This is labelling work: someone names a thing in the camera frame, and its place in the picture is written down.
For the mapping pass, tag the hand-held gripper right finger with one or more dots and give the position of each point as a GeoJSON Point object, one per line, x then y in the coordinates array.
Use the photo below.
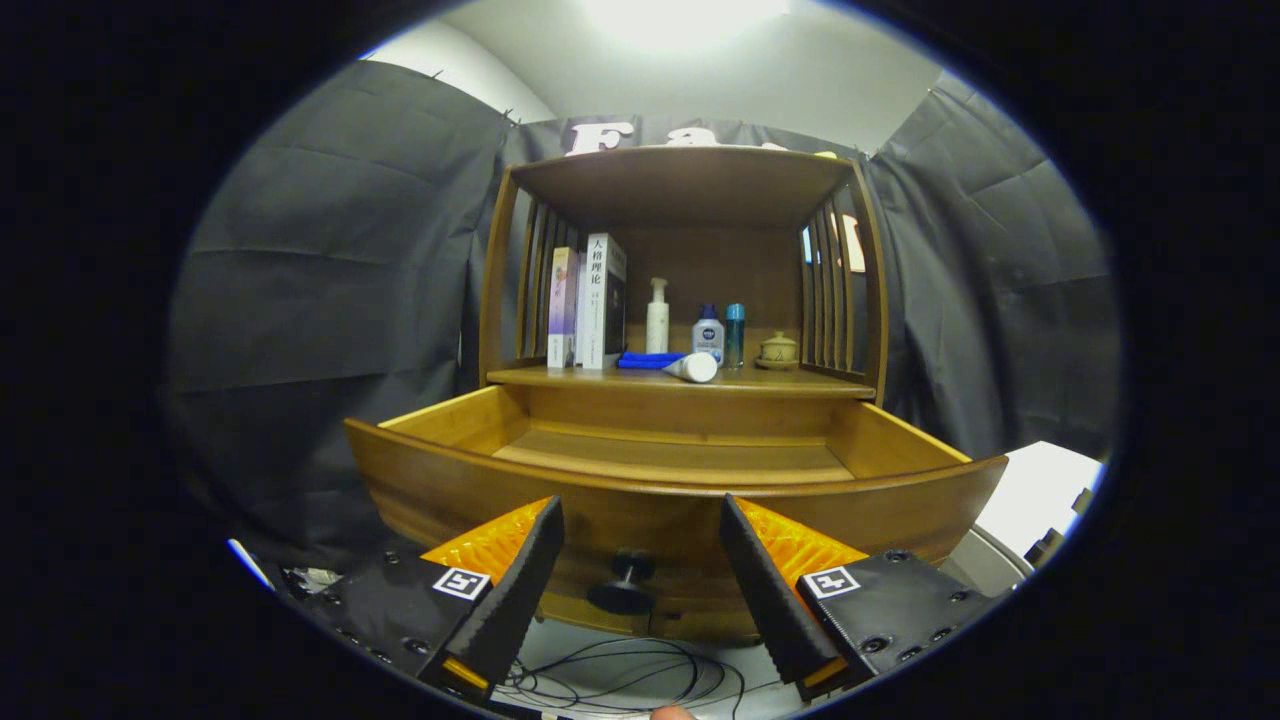
{"type": "Point", "coordinates": [765, 590]}

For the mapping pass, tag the purple book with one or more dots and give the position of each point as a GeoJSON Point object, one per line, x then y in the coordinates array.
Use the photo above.
{"type": "Point", "coordinates": [562, 310]}

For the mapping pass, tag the white flat object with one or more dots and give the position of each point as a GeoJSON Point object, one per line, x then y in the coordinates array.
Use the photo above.
{"type": "Point", "coordinates": [250, 565]}

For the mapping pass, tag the white pump bottle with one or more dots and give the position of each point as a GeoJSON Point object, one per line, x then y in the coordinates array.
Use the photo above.
{"type": "Point", "coordinates": [657, 325]}

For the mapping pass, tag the teal bottle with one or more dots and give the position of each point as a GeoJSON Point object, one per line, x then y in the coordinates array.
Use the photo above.
{"type": "Point", "coordinates": [735, 335]}

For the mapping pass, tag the white and black book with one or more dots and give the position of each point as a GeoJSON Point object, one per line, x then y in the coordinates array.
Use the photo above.
{"type": "Point", "coordinates": [595, 300]}

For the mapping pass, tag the white bottle with blue cap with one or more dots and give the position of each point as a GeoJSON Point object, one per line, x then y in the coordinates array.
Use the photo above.
{"type": "Point", "coordinates": [708, 335]}

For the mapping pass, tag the white tube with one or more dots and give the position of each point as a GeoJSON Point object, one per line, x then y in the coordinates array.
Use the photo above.
{"type": "Point", "coordinates": [695, 367]}

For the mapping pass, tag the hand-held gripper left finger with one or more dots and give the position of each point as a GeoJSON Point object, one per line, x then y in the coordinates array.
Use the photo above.
{"type": "Point", "coordinates": [520, 590]}

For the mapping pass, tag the tan ceramic lidded cup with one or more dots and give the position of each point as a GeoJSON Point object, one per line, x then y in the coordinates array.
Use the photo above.
{"type": "Point", "coordinates": [778, 350]}

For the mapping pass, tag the wooden drawer with black knob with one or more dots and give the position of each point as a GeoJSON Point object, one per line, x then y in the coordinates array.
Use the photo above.
{"type": "Point", "coordinates": [640, 520]}

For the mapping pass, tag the black backdrop cloth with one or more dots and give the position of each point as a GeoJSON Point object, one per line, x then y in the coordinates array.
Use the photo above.
{"type": "Point", "coordinates": [320, 300]}

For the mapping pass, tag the blue folded cloth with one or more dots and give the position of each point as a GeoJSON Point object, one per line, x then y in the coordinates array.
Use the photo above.
{"type": "Point", "coordinates": [645, 361]}

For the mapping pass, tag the white box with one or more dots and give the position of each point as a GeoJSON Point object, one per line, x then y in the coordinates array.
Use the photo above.
{"type": "Point", "coordinates": [1040, 490]}

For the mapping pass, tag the wooden countertop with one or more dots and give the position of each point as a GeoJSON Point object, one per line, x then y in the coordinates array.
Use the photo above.
{"type": "Point", "coordinates": [780, 380]}

